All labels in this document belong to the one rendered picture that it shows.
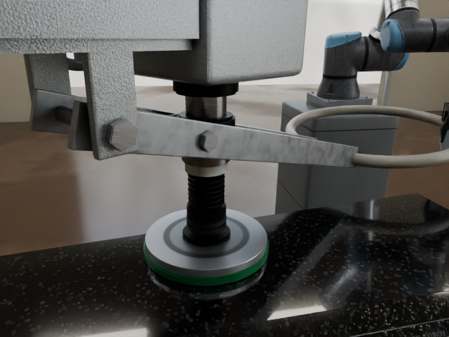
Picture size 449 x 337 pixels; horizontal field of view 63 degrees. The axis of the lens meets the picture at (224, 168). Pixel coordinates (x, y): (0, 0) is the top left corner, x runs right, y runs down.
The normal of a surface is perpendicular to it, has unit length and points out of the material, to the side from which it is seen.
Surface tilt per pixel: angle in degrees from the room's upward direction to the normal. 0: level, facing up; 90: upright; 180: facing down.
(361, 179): 90
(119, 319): 0
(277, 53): 90
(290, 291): 0
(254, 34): 90
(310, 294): 0
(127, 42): 90
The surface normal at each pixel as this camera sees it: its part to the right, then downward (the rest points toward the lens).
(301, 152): 0.71, 0.25
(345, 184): 0.18, 0.34
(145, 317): 0.01, -0.94
